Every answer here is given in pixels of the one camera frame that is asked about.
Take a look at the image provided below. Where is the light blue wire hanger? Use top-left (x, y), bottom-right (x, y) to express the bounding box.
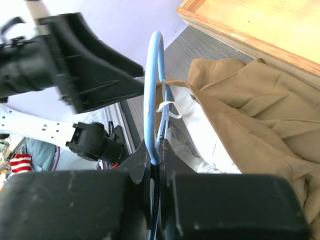
top-left (143, 30), bottom-right (173, 240)

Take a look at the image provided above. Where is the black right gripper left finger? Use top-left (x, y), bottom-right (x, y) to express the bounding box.
top-left (0, 143), bottom-right (151, 240)

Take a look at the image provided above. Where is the wooden hanger rack with tray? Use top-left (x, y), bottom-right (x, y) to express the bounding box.
top-left (176, 0), bottom-right (320, 87)

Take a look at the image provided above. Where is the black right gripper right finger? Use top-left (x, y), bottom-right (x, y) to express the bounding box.
top-left (160, 139), bottom-right (311, 240)

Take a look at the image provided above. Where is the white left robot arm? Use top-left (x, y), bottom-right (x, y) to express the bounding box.
top-left (0, 12), bottom-right (144, 164)

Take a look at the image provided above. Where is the tan skirt with white lining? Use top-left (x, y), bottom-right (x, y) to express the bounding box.
top-left (165, 59), bottom-right (320, 240)

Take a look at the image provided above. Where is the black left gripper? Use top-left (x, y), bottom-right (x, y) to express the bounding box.
top-left (0, 12), bottom-right (144, 114)

